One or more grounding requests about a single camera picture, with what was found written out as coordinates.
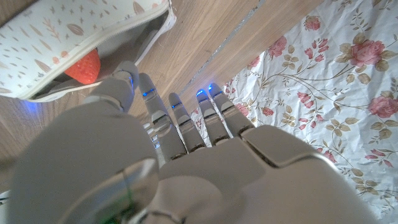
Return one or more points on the white patterned pen bag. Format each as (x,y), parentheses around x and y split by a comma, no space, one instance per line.
(46,37)

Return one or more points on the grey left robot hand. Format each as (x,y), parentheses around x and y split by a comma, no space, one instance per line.
(202,174)

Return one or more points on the floral backdrop cloth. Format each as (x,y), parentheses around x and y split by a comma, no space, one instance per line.
(326,93)

